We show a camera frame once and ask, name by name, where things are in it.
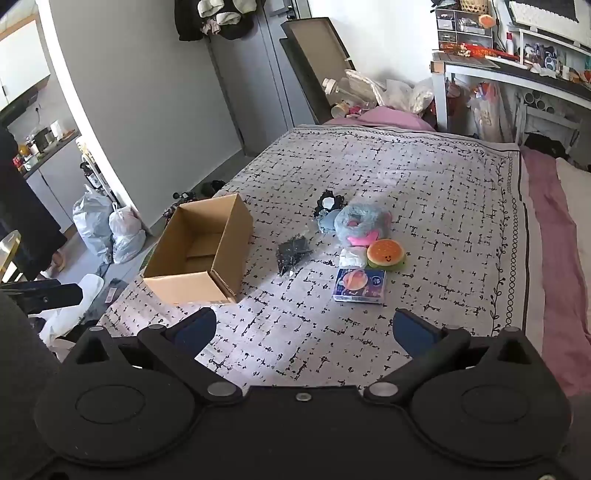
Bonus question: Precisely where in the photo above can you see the leaning dark board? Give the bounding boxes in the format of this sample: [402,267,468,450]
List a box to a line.
[280,17,355,124]

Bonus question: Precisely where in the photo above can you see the grey garbage bag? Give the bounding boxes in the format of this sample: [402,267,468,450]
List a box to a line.
[72,185,112,264]

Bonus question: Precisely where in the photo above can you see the pink bed sheet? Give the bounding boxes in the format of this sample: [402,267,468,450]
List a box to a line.
[521,147,590,397]

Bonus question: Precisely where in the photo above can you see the blue tissue pack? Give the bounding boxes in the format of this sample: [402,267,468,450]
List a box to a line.
[332,268,386,304]

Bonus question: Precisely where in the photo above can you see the open cardboard box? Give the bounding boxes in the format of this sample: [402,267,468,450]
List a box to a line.
[142,194,253,305]

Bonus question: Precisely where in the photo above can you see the grey fluffy plush toy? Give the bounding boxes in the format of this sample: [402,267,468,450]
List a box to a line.
[335,203,392,247]

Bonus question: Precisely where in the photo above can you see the clear plastic bottle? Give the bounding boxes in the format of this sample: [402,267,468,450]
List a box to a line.
[322,78,366,106]

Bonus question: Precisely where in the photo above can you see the white plastic-wrapped soft item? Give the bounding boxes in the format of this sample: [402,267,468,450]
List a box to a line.
[339,246,368,269]

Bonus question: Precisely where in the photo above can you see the hanging clothes on door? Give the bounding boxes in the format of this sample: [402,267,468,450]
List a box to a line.
[174,0,257,42]

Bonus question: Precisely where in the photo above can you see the white black patterned bedspread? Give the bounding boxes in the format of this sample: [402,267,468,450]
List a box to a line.
[100,126,543,387]

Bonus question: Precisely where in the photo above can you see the hamburger plush toy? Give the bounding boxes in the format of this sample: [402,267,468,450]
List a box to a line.
[367,239,406,271]

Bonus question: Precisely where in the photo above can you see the white desk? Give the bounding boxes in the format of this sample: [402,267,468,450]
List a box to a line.
[430,51,590,132]

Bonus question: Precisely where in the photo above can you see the white garbage bag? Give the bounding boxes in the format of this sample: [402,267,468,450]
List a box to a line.
[108,206,146,264]

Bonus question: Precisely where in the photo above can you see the pink pillow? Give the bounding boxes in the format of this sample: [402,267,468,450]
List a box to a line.
[327,106,435,132]

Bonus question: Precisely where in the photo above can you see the black shiny plastic bag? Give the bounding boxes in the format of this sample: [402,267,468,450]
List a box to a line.
[276,235,311,276]

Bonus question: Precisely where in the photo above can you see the grey door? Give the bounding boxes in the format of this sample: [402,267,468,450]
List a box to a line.
[209,1,315,156]

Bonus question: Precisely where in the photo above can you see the blue denim pouch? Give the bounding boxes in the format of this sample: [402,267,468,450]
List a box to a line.
[317,212,337,234]

